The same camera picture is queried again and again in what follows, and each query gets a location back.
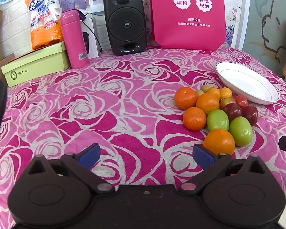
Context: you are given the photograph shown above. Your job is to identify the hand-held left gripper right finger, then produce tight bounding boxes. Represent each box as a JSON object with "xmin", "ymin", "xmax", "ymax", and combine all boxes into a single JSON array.
[{"xmin": 179, "ymin": 144, "xmax": 271, "ymax": 194}]

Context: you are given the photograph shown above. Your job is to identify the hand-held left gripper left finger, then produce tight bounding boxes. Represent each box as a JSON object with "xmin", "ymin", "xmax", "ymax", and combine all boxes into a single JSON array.
[{"xmin": 24, "ymin": 143, "xmax": 115, "ymax": 194}]

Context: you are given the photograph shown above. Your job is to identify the orange mandarin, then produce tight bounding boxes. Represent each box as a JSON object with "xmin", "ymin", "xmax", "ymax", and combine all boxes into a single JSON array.
[
  {"xmin": 206, "ymin": 87, "xmax": 221, "ymax": 101},
  {"xmin": 196, "ymin": 93, "xmax": 220, "ymax": 115},
  {"xmin": 183, "ymin": 107, "xmax": 207, "ymax": 131},
  {"xmin": 202, "ymin": 129, "xmax": 236, "ymax": 155},
  {"xmin": 174, "ymin": 86, "xmax": 198, "ymax": 110}
]

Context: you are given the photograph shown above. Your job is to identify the green mango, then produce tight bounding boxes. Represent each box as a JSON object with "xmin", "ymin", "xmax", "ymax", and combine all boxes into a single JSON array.
[
  {"xmin": 206, "ymin": 109, "xmax": 230, "ymax": 132},
  {"xmin": 229, "ymin": 116, "xmax": 253, "ymax": 147}
]

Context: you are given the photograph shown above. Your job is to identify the dark red plum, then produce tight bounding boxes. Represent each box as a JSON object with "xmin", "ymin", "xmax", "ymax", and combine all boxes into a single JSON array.
[
  {"xmin": 242, "ymin": 105, "xmax": 259, "ymax": 126},
  {"xmin": 223, "ymin": 102, "xmax": 243, "ymax": 122}
]

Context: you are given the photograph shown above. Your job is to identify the red-yellow plum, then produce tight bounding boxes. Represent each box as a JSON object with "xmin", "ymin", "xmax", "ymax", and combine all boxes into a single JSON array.
[{"xmin": 220, "ymin": 97, "xmax": 236, "ymax": 110}]

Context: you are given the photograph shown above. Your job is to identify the red cherry tomato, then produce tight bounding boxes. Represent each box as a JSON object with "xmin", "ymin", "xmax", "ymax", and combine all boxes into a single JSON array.
[{"xmin": 235, "ymin": 95, "xmax": 248, "ymax": 109}]

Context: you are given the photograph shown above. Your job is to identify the small yellow-orange mandarin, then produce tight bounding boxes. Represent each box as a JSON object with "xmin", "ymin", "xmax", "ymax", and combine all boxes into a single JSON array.
[{"xmin": 219, "ymin": 87, "xmax": 233, "ymax": 100}]

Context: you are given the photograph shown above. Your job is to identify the white plate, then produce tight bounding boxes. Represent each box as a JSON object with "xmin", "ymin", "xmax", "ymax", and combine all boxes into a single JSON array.
[{"xmin": 216, "ymin": 61, "xmax": 280, "ymax": 105}]

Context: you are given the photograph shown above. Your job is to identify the pink rose tablecloth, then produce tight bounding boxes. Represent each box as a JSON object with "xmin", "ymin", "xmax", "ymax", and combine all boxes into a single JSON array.
[{"xmin": 0, "ymin": 44, "xmax": 286, "ymax": 229}]

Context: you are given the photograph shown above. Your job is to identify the green cardboard box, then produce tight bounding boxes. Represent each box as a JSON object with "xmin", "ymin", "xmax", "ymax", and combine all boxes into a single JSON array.
[{"xmin": 1, "ymin": 41, "xmax": 71, "ymax": 87}]

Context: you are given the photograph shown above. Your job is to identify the white box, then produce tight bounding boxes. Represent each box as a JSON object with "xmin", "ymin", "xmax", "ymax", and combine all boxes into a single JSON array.
[{"xmin": 81, "ymin": 13, "xmax": 100, "ymax": 59}]

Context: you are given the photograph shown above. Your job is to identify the pink thermos bottle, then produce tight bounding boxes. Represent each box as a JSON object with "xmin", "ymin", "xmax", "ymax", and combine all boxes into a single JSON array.
[{"xmin": 60, "ymin": 10, "xmax": 90, "ymax": 69}]

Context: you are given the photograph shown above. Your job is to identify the pink tote bag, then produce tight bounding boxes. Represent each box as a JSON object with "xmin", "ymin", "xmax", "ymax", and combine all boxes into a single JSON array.
[{"xmin": 148, "ymin": 0, "xmax": 229, "ymax": 52}]

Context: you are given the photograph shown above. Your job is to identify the orange paper cup pack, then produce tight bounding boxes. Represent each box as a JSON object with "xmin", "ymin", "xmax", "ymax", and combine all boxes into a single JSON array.
[{"xmin": 25, "ymin": 0, "xmax": 64, "ymax": 51}]

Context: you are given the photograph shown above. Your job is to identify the black speaker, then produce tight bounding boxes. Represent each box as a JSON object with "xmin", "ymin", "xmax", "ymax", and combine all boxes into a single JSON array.
[{"xmin": 103, "ymin": 0, "xmax": 147, "ymax": 56}]

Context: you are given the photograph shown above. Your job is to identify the black cable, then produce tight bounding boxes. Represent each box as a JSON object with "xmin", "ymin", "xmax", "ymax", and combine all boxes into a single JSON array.
[{"xmin": 82, "ymin": 12, "xmax": 108, "ymax": 52}]

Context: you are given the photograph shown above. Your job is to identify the floral wall sticker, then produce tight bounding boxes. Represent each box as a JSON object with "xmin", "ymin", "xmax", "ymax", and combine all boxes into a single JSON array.
[{"xmin": 225, "ymin": 0, "xmax": 239, "ymax": 44}]

